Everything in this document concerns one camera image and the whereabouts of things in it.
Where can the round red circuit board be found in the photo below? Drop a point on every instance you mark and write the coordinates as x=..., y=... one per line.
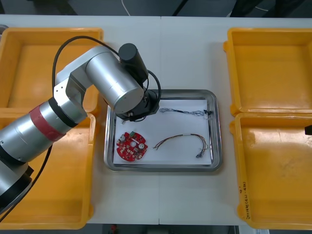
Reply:
x=129, y=151

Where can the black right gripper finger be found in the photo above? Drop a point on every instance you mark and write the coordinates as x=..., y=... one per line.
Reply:
x=308, y=127
x=308, y=132

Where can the steel tray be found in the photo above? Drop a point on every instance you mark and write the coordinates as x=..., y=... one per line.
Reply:
x=217, y=136

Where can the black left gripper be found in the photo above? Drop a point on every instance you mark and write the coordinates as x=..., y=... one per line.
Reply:
x=151, y=103

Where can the silver and black left arm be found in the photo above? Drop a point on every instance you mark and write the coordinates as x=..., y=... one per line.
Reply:
x=109, y=73

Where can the yellow-orange plastic bin with handwriting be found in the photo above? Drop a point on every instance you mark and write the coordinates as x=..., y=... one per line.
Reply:
x=275, y=170

